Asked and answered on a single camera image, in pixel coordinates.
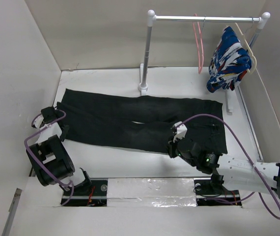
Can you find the black trousers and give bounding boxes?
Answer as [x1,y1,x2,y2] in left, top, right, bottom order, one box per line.
[56,89,227,154]

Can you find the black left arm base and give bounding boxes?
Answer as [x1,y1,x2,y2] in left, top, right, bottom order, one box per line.
[60,178,108,207]

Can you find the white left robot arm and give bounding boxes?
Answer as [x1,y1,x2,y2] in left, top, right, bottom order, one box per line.
[24,106,93,195]

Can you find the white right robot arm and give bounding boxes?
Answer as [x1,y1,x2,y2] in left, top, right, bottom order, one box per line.
[168,138,280,199]

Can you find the pink plastic hanger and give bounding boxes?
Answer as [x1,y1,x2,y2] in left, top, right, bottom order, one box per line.
[192,22,204,74]

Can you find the cream plastic hanger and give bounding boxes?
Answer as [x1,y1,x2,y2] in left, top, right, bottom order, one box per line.
[235,23,257,75]

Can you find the blue patterned garment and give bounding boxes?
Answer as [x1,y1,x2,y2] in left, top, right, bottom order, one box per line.
[206,26,252,93]

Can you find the white metal clothes rack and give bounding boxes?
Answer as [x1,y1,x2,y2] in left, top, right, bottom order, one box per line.
[138,9,271,115]

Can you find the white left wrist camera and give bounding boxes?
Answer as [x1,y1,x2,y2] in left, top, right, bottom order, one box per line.
[31,115,45,129]

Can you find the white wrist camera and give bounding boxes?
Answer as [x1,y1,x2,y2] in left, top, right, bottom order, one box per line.
[171,121,187,143]
[31,115,45,129]

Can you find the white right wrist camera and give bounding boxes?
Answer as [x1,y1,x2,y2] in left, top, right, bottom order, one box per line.
[171,121,187,143]

